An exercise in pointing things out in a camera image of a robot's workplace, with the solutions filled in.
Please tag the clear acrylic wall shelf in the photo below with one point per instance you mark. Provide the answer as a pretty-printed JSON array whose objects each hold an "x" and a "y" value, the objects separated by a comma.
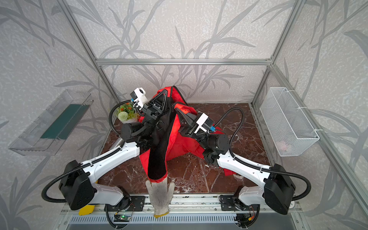
[{"x": 46, "y": 135}]

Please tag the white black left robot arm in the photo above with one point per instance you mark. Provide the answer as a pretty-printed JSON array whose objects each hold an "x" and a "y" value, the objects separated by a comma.
[{"x": 79, "y": 187}]

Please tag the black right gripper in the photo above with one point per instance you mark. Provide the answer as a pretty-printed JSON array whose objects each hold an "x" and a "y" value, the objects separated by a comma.
[{"x": 187, "y": 123}]

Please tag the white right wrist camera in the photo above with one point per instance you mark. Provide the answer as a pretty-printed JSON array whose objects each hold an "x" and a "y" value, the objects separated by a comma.
[{"x": 204, "y": 123}]

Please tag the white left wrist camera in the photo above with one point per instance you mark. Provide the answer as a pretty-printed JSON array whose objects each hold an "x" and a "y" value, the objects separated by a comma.
[{"x": 138, "y": 98}]

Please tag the artificial green flower plant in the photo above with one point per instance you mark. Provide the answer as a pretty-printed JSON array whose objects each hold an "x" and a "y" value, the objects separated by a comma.
[{"x": 126, "y": 111}]

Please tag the white knit work glove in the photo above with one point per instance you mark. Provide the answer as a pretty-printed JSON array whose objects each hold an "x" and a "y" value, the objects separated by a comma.
[{"x": 160, "y": 196}]

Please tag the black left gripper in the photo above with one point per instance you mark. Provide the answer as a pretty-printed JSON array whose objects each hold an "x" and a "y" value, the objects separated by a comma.
[{"x": 153, "y": 109}]

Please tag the white wire mesh basket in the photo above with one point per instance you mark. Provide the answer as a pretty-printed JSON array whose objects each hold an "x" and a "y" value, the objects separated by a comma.
[{"x": 290, "y": 129}]

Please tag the white ribbed flower pot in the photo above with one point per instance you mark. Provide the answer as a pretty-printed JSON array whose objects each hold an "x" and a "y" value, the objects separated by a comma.
[{"x": 132, "y": 120}]

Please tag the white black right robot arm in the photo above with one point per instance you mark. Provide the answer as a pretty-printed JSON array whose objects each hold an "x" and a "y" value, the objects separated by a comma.
[{"x": 273, "y": 185}]

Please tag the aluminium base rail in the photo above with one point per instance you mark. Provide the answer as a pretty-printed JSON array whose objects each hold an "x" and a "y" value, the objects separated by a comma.
[{"x": 183, "y": 209}]

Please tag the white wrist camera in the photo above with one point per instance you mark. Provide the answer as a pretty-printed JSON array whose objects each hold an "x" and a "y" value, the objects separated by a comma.
[
  {"x": 204, "y": 123},
  {"x": 138, "y": 98}
]

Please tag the red jacket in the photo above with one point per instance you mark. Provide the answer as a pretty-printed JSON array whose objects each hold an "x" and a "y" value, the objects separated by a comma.
[{"x": 168, "y": 143}]

